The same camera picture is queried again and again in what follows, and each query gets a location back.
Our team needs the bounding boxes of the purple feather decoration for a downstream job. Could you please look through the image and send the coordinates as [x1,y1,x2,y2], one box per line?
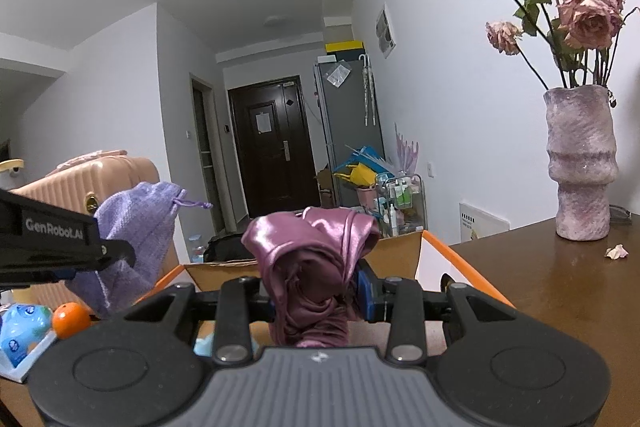
[394,122,421,178]

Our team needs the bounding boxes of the blue tissue packet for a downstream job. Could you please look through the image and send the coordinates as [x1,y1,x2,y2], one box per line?
[0,303,54,368]

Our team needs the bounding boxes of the side door frame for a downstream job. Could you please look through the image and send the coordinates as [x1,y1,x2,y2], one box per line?
[189,73,226,233]

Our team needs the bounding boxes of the purple textured vase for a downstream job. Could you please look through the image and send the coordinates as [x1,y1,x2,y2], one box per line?
[543,84,620,241]

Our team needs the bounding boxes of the pink bucket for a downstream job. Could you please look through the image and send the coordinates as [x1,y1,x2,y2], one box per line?
[356,184,379,213]

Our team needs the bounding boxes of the grey refrigerator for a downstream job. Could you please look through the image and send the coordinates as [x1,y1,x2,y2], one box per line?
[313,58,386,208]

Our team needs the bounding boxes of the dark small object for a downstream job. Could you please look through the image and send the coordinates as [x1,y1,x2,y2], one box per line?
[607,204,640,226]

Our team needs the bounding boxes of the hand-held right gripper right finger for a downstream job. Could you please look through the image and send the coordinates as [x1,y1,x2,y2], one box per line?
[350,259,518,364]

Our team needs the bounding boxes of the black floor bag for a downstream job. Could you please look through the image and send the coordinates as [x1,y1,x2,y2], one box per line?
[202,234,251,264]

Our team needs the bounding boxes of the white flat box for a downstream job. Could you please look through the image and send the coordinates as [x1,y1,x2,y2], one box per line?
[0,331,59,383]

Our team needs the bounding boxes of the lavender drawstring pouch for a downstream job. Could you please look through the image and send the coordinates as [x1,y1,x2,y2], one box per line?
[65,181,214,320]

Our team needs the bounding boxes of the white leaning board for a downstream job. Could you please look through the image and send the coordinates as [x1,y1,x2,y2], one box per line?
[459,202,511,242]

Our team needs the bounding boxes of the brown floor carton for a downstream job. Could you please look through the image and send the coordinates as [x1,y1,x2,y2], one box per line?
[316,164,336,208]

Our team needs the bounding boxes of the metal wire trolley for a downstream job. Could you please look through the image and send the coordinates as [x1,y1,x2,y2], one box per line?
[375,174,429,238]

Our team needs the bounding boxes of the dark brown entrance door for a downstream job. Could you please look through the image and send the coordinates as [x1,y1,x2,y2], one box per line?
[227,76,321,219]

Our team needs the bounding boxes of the pink ribbed suitcase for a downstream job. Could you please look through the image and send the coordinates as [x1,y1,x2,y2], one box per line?
[10,149,181,313]

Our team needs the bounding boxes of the orange fruit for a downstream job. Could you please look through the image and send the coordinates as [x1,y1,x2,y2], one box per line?
[51,302,93,341]

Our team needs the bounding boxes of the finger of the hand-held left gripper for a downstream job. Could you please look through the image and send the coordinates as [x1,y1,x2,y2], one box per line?
[104,239,137,270]

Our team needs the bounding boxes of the orange-edged cardboard box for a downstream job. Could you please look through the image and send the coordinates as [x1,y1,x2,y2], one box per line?
[132,229,516,358]

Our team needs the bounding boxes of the clear plastic pouch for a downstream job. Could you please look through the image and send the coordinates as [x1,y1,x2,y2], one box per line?
[326,64,351,88]

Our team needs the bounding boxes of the yellow and black box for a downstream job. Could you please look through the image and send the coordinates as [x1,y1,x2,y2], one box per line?
[325,39,365,56]

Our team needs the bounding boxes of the white folded umbrella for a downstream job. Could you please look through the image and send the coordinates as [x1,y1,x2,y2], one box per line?
[358,53,377,127]

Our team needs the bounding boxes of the light blue plush heart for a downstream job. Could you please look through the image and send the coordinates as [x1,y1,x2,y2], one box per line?
[192,334,217,357]

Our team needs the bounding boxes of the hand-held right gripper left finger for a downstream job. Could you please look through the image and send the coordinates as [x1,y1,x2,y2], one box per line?
[122,277,276,366]

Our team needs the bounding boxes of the purple satin cloth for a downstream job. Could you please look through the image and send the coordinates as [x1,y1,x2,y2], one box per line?
[241,206,381,349]

